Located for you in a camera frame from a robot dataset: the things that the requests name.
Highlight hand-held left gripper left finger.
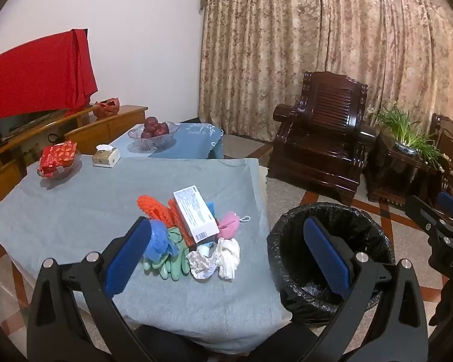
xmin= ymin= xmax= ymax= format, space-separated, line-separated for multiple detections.
xmin=26 ymin=217 xmax=163 ymax=362

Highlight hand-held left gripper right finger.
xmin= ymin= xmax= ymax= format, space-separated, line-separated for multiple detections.
xmin=287 ymin=217 xmax=429 ymax=362

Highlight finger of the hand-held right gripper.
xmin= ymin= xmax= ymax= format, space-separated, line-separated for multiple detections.
xmin=436 ymin=192 xmax=453 ymax=227
xmin=404 ymin=195 xmax=439 ymax=233

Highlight green rubber glove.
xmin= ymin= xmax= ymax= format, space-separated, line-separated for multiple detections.
xmin=143 ymin=228 xmax=182 ymax=278
xmin=169 ymin=234 xmax=192 ymax=280

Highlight blue plastic bag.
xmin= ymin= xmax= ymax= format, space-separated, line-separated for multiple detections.
xmin=143 ymin=219 xmax=179 ymax=262

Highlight trash bin with black bag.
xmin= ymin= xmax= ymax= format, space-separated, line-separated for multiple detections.
xmin=267 ymin=202 xmax=396 ymax=323

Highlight white paper wrapper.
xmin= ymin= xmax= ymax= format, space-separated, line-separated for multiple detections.
xmin=186 ymin=251 xmax=219 ymax=280

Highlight white cardboard box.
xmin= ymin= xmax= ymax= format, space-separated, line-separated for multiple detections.
xmin=173 ymin=186 xmax=220 ymax=243

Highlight white tissue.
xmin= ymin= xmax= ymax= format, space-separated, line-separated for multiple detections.
xmin=211 ymin=237 xmax=241 ymax=280

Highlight dark wooden side table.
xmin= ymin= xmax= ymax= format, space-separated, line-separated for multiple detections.
xmin=364 ymin=136 xmax=444 ymax=206

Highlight dark wooden chair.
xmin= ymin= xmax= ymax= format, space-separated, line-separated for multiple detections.
xmin=430 ymin=113 xmax=453 ymax=197

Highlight grey-blue tablecloth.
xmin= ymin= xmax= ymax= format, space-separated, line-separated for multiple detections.
xmin=0 ymin=154 xmax=293 ymax=355

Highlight potted green plant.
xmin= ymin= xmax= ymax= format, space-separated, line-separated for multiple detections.
xmin=368 ymin=102 xmax=448 ymax=170

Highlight white tissue box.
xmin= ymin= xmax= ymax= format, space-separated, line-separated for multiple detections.
xmin=92 ymin=144 xmax=120 ymax=167

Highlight small glass bowl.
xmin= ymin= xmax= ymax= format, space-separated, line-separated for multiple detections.
xmin=37 ymin=151 xmax=82 ymax=181

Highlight glass fruit bowl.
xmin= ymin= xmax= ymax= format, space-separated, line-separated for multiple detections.
xmin=127 ymin=121 xmax=176 ymax=152

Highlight dark wooden armchair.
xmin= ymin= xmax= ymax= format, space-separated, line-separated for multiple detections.
xmin=267 ymin=71 xmax=378 ymax=206

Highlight red snack packet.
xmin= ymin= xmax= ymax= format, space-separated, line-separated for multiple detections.
xmin=39 ymin=141 xmax=78 ymax=176

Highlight wooden television cabinet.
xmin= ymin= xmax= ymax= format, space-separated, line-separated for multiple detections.
xmin=0 ymin=104 xmax=149 ymax=261

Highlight red plastic bag on cabinet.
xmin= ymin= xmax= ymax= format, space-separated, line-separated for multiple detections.
xmin=94 ymin=97 xmax=120 ymax=117

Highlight black television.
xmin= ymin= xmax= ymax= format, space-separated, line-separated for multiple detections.
xmin=0 ymin=109 xmax=66 ymax=148

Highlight red cloth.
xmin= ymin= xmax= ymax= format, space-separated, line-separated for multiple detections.
xmin=0 ymin=28 xmax=99 ymax=178

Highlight beige patterned curtain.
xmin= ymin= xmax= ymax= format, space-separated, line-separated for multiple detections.
xmin=198 ymin=0 xmax=453 ymax=159

